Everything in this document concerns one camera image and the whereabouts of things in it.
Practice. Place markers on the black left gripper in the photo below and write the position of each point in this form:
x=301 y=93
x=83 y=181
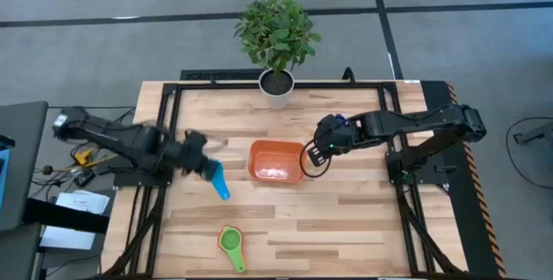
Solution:
x=194 y=150

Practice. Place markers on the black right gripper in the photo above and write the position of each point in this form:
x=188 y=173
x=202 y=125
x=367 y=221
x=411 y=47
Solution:
x=339 y=137

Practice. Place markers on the cyan measuring cup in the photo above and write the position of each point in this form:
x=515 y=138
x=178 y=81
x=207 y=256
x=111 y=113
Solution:
x=221 y=187

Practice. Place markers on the green measuring cup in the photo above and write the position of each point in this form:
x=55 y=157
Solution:
x=231 y=241

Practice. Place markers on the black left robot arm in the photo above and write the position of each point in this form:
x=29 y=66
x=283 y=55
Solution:
x=134 y=141

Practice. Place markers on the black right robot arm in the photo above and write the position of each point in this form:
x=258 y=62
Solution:
x=410 y=120

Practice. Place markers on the orange plastic basket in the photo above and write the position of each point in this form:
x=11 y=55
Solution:
x=276 y=161

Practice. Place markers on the white plant pot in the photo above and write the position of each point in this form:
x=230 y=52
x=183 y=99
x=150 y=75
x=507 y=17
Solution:
x=276 y=98

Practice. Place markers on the white label sticker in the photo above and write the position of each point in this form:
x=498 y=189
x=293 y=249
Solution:
x=411 y=81

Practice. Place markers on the black grate strip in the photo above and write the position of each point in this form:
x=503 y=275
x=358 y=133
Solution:
x=216 y=74

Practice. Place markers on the black hazard-striped mat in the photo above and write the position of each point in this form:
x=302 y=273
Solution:
x=434 y=92

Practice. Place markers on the green leafy plant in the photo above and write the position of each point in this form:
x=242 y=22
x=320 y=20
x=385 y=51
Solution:
x=276 y=33

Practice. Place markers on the black power adapter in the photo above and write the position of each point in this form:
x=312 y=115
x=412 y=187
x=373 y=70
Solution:
x=84 y=179

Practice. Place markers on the white paper sheet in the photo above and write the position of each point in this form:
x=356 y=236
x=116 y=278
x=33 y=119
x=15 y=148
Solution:
x=65 y=239
x=82 y=202

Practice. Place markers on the black desk beam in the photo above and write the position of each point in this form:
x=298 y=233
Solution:
x=65 y=217

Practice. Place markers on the black round plug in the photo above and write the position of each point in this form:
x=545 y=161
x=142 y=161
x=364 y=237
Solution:
x=47 y=170

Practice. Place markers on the grey stand base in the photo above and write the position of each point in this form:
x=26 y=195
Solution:
x=540 y=133

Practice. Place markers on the blue box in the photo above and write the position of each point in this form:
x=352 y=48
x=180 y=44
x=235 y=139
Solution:
x=3 y=185

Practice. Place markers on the grey panel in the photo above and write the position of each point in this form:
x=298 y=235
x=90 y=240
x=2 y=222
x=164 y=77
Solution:
x=17 y=254

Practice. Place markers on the black metal table frame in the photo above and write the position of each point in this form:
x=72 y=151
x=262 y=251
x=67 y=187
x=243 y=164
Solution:
x=216 y=85

